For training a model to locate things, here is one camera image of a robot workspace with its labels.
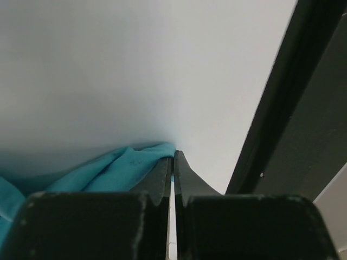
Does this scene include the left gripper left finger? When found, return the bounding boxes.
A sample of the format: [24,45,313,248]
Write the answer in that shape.
[1,158,172,259]

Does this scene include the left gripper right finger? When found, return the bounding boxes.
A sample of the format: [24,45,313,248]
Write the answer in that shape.
[173,151,339,259]

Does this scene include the light blue t shirt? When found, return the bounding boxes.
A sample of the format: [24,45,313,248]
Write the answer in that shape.
[0,142,176,225]

